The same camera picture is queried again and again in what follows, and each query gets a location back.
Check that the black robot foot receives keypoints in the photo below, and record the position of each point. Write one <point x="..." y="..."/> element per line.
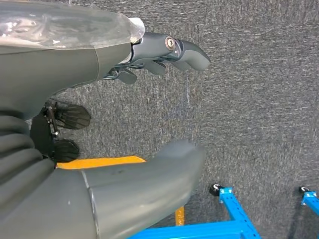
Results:
<point x="66" y="151"/>
<point x="75" y="117"/>

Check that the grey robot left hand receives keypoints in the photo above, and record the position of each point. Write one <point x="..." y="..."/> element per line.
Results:
<point x="62" y="66"/>

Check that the blue metal shelf rack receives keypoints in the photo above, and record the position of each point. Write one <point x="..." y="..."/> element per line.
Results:
<point x="311" y="201"/>
<point x="234" y="211"/>

